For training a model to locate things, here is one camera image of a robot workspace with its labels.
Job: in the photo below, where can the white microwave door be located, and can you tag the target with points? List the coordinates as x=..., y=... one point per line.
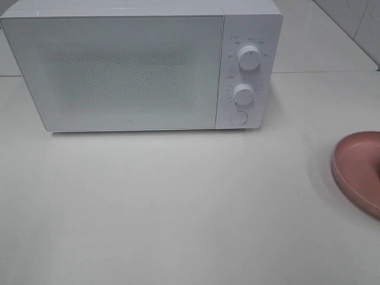
x=120, y=73

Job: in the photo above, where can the white dial knob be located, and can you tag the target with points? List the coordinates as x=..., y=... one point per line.
x=249, y=57
x=243, y=94

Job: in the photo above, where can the round white door button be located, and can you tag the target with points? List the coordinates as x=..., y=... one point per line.
x=238, y=118

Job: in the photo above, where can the lower white dial knob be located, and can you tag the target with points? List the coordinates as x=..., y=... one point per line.
x=243, y=94

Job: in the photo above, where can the white microwave oven body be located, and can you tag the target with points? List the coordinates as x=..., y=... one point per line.
x=244, y=22

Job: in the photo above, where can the upper white dial knob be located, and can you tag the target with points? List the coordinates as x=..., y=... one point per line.
x=249, y=57

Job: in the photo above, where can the pink round plate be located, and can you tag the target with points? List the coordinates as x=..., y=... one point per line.
x=355, y=170

